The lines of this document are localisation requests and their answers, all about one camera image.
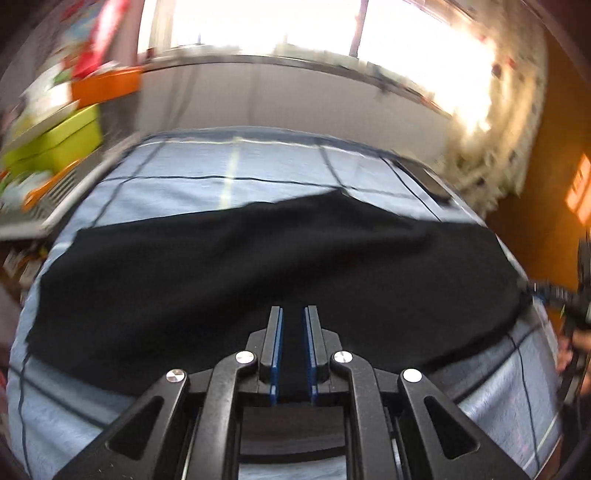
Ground person's right hand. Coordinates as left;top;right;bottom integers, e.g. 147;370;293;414
556;330;591;374

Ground red carton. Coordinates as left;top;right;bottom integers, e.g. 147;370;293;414
69;0;132;79

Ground lime green cardboard box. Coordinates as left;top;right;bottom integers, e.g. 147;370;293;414
2;104;102;174

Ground window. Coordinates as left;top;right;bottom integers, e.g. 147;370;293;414
139;0;499;134

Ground black pants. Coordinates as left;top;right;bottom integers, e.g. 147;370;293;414
25;190;534;400

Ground heart print curtain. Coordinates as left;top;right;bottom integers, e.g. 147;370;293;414
443;18;550;217

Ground orange lidded storage box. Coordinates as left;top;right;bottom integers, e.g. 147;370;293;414
71;67;144;109

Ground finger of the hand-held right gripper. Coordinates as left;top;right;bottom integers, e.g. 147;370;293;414
526;277;578;315

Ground blue checked bed sheet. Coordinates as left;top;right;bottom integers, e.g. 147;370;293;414
7;127;568;480

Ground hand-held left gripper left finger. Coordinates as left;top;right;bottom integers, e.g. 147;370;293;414
53;306;284;480

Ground orange handled brush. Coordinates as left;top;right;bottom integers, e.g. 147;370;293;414
23;159;84;208

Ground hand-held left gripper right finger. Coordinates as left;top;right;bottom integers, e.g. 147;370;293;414
303;305;529;480

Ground black device with cable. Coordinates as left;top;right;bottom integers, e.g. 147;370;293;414
399;159;455;204

